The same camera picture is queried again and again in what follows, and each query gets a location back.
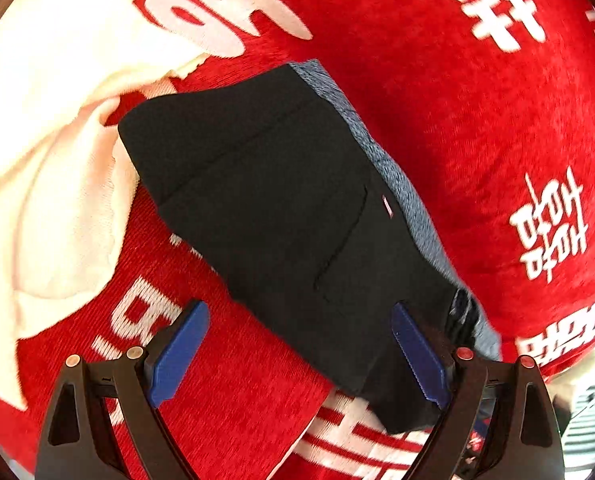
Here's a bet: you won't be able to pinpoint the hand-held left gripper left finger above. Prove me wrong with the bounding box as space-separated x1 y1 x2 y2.
34 299 211 480

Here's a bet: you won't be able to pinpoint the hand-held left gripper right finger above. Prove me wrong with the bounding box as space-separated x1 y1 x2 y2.
391 301 565 480

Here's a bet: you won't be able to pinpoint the black pants with blue trim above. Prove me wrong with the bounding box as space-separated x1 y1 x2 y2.
118 58 503 435

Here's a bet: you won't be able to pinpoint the red printed blanket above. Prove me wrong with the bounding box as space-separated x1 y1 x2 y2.
0 0 595 480

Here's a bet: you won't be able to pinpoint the white cloth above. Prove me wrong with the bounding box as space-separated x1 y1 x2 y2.
0 0 214 411

